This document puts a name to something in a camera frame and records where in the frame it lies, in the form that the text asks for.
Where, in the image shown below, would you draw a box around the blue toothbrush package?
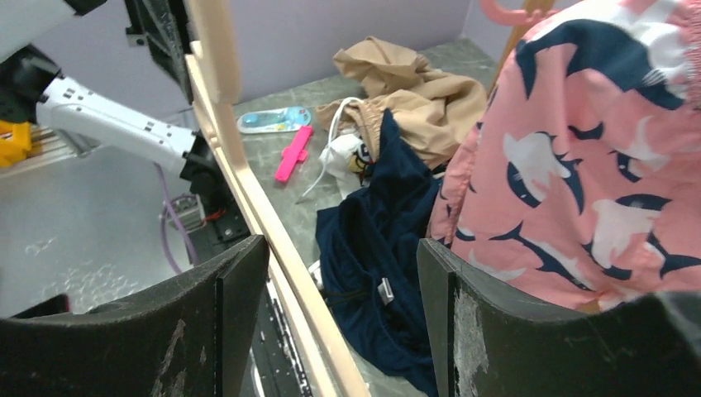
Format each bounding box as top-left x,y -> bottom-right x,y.
236,106 -> 312,135

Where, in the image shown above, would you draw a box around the pink hanger holding shorts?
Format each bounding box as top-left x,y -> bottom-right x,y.
479,0 -> 558,27

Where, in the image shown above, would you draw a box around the pink plastic clip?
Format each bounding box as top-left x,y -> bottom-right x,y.
274,126 -> 313,184

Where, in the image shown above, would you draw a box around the beige shorts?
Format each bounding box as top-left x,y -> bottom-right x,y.
315,36 -> 487,169

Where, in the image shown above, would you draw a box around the navy blue shorts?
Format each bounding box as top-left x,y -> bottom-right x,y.
315,110 -> 441,396

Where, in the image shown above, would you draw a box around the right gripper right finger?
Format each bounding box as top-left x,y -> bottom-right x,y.
417,239 -> 700,396

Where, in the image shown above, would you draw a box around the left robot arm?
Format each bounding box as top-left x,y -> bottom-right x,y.
1,1 -> 231,209

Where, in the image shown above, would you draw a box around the pink shark print shorts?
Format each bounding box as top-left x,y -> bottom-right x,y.
427,1 -> 700,311

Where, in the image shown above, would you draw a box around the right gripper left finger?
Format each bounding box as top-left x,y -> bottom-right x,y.
1,236 -> 269,396

